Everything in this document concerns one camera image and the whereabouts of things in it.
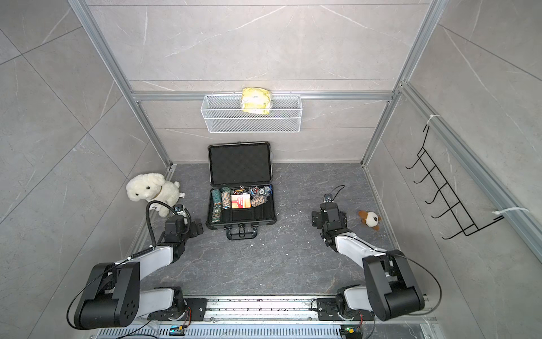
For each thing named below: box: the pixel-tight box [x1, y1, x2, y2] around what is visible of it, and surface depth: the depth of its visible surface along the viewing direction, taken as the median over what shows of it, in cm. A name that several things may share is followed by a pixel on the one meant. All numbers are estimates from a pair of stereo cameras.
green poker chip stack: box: [211, 188, 223, 224], surface depth 100 cm
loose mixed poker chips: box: [231, 184, 274, 207], surface depth 103 cm
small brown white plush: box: [357, 210, 382, 231], surface depth 97 cm
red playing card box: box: [230, 193, 252, 209], surface depth 100 cm
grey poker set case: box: [205, 141, 277, 241], surface depth 103 cm
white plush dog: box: [126, 173, 185, 218], surface depth 91 cm
